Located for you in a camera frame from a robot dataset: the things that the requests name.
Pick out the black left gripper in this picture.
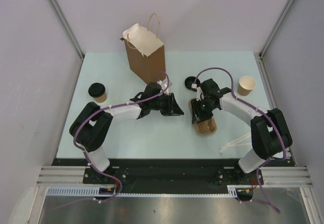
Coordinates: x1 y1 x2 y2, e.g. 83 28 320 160
150 93 183 116

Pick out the brown paper cup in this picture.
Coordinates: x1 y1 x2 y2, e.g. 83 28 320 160
237 76 256 96
94 92 107 103

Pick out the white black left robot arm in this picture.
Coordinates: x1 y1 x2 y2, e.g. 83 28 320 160
69 81 184 183

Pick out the brown paper bag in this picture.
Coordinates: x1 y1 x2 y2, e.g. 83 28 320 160
120 13 166 84

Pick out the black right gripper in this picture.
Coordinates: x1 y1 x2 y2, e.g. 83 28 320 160
191 97 217 124

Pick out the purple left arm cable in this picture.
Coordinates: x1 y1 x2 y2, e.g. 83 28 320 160
73 71 170 202

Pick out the white slotted cable duct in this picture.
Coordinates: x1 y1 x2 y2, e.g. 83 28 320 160
47 186 237 198

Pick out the black plastic cup lid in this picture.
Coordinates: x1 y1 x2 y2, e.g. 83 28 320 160
184 76 196 92

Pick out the brown cardboard cup carrier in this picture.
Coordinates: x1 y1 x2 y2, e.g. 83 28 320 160
188 98 218 136

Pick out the white wrapped straw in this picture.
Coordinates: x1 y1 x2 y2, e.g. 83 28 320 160
219 133 252 155
221 142 252 150

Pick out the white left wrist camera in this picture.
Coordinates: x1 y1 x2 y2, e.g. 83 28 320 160
157 80 172 95

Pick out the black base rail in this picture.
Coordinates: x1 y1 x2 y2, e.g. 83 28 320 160
83 159 263 194

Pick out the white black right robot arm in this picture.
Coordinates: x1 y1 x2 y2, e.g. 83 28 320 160
189 79 293 184

